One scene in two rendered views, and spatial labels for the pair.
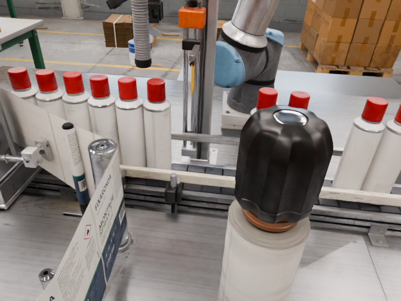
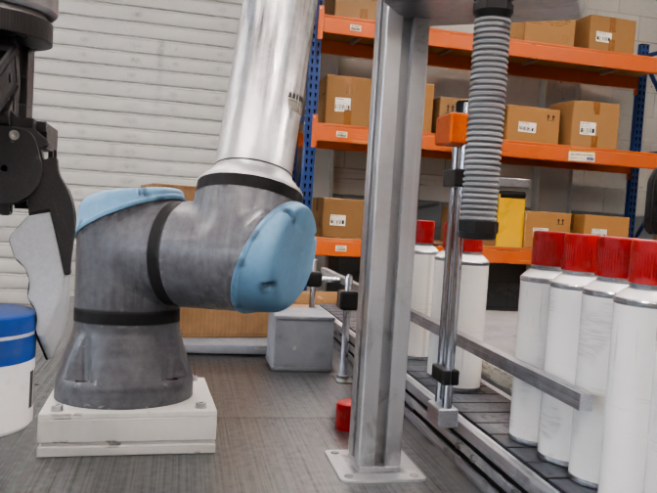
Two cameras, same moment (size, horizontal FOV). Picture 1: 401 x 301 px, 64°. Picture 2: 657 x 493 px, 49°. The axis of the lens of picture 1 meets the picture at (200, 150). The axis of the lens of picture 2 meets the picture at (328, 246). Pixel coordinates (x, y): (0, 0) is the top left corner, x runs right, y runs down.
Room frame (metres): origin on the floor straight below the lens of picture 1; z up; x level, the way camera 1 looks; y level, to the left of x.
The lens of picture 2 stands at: (0.96, 0.68, 1.09)
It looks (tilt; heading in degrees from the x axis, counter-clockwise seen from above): 3 degrees down; 253
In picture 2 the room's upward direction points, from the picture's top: 3 degrees clockwise
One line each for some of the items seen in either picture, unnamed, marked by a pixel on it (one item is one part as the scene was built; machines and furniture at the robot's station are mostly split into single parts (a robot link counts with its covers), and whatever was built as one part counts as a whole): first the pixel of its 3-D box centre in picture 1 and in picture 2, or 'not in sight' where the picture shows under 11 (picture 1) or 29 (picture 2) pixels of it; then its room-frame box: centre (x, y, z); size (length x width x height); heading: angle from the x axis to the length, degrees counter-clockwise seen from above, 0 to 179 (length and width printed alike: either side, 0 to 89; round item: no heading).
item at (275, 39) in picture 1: (259, 51); (135, 247); (0.92, -0.15, 1.04); 0.13 x 0.12 x 0.14; 143
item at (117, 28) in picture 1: (130, 30); not in sight; (4.65, 1.04, 0.16); 0.65 x 0.54 x 0.32; 91
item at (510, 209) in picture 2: (192, 76); (510, 218); (0.55, 0.02, 1.09); 0.03 x 0.01 x 0.06; 174
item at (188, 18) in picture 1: (188, 93); (480, 265); (0.59, 0.03, 1.05); 0.10 x 0.04 x 0.33; 174
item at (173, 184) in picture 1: (174, 199); not in sight; (0.45, 0.04, 0.89); 0.03 x 0.03 x 0.12; 84
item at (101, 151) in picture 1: (110, 198); not in sight; (0.36, 0.13, 0.97); 0.05 x 0.05 x 0.19
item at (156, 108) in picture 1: (157, 131); (543, 336); (0.54, 0.08, 0.98); 0.05 x 0.05 x 0.20
